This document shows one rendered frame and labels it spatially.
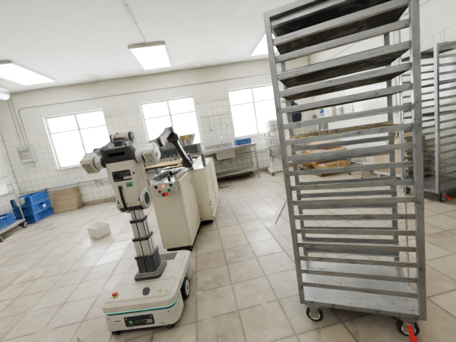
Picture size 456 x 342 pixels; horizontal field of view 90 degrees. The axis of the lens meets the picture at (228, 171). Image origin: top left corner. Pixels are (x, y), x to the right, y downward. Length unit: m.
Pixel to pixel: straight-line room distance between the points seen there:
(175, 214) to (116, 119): 4.36
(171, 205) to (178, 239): 0.39
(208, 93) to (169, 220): 4.35
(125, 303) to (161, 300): 0.25
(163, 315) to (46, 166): 5.96
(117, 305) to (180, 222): 1.06
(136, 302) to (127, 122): 5.17
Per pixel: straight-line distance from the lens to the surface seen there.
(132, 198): 1.79
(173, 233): 2.69
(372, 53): 1.37
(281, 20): 1.42
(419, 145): 1.37
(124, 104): 6.53
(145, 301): 1.84
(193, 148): 3.19
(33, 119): 7.35
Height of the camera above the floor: 1.25
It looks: 10 degrees down
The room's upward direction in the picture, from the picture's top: 10 degrees counter-clockwise
